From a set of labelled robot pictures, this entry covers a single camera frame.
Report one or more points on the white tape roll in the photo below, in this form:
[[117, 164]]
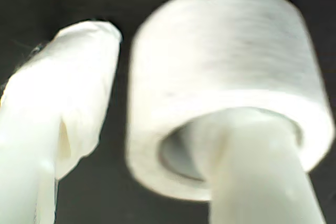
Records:
[[223, 51]]

